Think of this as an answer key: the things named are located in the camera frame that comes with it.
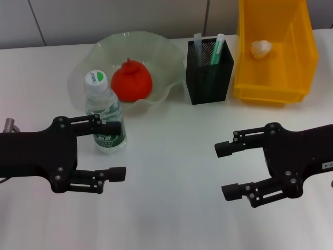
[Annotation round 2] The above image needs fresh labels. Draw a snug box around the white paper ball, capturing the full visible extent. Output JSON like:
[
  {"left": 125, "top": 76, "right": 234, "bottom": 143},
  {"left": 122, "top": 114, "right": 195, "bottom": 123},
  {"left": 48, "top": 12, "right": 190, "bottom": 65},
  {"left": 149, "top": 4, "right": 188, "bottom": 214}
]
[{"left": 250, "top": 39, "right": 273, "bottom": 60}]

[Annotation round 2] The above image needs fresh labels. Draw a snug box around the black mesh pen holder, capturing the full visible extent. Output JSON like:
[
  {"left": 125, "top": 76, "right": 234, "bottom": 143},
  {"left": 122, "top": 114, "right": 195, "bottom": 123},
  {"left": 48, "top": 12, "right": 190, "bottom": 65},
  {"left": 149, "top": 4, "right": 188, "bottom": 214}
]
[{"left": 185, "top": 36, "right": 235, "bottom": 106}]

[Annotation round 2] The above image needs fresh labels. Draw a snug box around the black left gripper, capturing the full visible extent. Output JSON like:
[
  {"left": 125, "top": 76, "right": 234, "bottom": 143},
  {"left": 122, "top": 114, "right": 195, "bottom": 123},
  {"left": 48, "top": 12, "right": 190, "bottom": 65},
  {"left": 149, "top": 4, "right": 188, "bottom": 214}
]
[{"left": 0, "top": 113, "right": 127, "bottom": 195}]

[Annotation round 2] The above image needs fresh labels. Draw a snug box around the grey marker pen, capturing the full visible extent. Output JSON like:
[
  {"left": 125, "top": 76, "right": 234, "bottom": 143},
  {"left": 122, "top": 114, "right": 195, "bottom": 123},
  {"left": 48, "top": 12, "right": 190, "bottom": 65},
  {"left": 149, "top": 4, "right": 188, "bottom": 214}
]
[{"left": 193, "top": 33, "right": 207, "bottom": 68}]

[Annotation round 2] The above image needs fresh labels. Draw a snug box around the clear green-label water bottle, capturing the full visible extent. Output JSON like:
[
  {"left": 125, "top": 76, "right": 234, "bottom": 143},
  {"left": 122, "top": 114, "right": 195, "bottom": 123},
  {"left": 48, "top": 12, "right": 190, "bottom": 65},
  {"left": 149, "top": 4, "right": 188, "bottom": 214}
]
[{"left": 84, "top": 69, "right": 129, "bottom": 156}]

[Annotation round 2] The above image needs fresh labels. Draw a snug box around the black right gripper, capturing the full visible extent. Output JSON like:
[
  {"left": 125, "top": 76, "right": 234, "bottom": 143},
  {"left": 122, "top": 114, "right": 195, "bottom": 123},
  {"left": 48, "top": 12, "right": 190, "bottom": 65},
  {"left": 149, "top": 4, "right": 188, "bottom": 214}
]
[{"left": 214, "top": 122, "right": 333, "bottom": 208}]

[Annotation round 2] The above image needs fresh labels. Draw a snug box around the green wavy glass fruit bowl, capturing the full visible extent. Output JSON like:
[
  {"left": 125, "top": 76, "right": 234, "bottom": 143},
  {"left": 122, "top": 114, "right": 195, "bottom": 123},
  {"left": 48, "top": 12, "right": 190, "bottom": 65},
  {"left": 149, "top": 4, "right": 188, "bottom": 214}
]
[{"left": 68, "top": 31, "right": 188, "bottom": 121}]

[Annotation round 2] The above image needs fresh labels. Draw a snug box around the orange fruit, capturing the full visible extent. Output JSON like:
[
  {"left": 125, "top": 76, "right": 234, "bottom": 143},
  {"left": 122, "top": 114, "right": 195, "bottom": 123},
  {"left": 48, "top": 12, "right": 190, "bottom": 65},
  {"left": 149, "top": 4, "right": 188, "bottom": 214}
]
[{"left": 110, "top": 58, "right": 154, "bottom": 103}]

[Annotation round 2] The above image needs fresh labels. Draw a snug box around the green utility knife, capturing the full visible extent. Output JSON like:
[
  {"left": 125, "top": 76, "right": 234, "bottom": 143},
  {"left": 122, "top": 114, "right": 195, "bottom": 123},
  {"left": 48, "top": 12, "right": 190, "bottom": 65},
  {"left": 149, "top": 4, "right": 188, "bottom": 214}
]
[{"left": 209, "top": 34, "right": 225, "bottom": 79}]

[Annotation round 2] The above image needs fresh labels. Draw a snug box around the yellow plastic bin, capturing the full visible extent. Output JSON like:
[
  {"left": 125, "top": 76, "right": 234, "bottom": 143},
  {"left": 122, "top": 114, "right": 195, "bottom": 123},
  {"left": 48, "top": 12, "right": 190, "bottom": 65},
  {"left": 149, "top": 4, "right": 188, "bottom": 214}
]
[{"left": 232, "top": 0, "right": 319, "bottom": 106}]

